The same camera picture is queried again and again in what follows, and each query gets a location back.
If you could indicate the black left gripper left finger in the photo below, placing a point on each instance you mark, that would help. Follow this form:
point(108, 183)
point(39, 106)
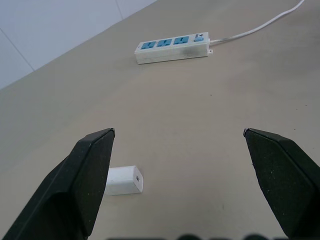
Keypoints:
point(75, 190)

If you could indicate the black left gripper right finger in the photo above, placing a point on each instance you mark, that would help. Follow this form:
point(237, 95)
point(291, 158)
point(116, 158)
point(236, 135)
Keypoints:
point(282, 180)

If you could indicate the white USB charger block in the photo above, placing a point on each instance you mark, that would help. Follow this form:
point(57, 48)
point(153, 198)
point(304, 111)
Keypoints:
point(124, 180)

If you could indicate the white power strip blue sockets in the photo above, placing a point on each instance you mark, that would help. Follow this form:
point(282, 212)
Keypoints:
point(172, 48)

